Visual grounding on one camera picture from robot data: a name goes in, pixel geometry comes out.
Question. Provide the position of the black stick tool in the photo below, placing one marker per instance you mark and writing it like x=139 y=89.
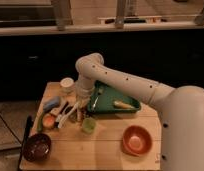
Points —
x=65 y=105

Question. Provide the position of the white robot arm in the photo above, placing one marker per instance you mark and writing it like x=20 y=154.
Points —
x=180 y=110

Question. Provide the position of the metal cup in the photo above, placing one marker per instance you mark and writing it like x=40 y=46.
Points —
x=73 y=117

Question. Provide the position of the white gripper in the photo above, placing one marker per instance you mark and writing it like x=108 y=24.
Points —
x=83 y=96

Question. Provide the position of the green pepper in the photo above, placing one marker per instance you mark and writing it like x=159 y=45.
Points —
x=40 y=123

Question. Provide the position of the metal spoon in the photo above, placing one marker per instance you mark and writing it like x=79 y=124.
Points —
x=100 y=91

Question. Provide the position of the blue sponge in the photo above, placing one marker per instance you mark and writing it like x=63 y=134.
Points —
x=52 y=103

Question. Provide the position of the white cup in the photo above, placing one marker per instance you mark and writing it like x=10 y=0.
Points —
x=67 y=84

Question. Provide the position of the red yellow apple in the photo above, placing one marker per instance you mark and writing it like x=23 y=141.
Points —
x=48 y=121

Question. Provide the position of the green plastic tray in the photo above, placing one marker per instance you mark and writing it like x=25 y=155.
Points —
x=105 y=101

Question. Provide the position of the orange bowl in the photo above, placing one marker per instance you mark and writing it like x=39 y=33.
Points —
x=136 y=141

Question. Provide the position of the small green cup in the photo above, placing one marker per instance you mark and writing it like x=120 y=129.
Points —
x=88 y=125

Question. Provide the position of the brown spice bottle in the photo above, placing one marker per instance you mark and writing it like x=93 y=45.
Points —
x=80 y=114

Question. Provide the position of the dark red bowl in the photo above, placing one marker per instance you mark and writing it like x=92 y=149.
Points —
x=37 y=147

